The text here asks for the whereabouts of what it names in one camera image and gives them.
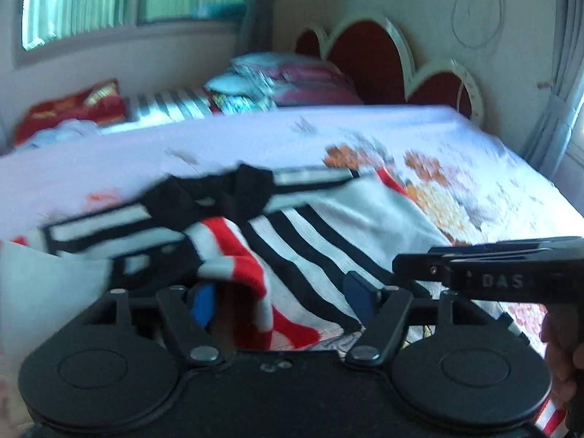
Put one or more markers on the grey curtain beside headboard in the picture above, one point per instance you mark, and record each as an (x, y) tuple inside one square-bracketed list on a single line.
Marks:
[(261, 4)]

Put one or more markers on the red gold cushion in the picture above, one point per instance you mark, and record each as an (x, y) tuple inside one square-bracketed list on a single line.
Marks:
[(77, 107)]

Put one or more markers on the person's right hand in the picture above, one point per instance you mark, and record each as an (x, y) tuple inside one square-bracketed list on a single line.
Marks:
[(559, 365)]

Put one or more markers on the maroon pink pillow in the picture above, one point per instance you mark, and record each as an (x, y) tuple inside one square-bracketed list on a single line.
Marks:
[(310, 84)]

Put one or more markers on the crumpled white cloth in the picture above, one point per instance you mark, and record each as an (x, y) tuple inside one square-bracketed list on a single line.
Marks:
[(68, 131)]

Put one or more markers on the black white red striped sweater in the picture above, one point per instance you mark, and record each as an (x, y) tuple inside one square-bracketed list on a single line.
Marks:
[(319, 242)]

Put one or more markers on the red heart-shaped headboard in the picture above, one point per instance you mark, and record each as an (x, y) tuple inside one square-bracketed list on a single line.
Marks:
[(374, 64)]

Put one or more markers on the small wall hook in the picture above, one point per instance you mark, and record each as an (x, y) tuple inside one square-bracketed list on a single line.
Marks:
[(544, 85)]

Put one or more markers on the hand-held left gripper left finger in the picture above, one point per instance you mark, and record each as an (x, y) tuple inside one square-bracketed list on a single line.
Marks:
[(203, 306)]

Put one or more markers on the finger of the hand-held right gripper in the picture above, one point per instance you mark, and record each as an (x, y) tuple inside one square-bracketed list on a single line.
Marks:
[(419, 271), (506, 245)]

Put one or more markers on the striped folded blanket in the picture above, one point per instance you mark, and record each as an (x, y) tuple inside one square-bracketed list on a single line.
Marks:
[(173, 105)]

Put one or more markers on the floral white bedsheet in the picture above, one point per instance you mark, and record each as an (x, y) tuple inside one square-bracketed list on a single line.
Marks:
[(228, 141)]

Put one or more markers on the pale grey curtain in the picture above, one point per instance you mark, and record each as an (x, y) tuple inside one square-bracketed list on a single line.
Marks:
[(559, 77)]

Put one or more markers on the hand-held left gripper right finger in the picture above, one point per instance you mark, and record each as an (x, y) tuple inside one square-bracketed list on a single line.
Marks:
[(357, 300)]

